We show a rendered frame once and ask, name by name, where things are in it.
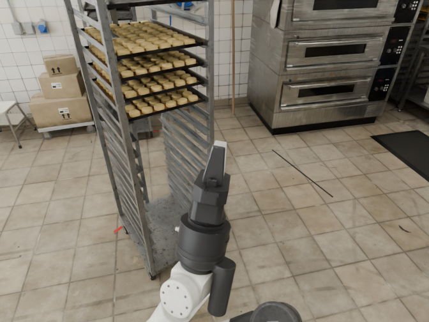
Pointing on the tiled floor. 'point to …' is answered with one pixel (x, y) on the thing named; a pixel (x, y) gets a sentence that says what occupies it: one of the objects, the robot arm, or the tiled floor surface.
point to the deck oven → (326, 61)
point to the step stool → (13, 117)
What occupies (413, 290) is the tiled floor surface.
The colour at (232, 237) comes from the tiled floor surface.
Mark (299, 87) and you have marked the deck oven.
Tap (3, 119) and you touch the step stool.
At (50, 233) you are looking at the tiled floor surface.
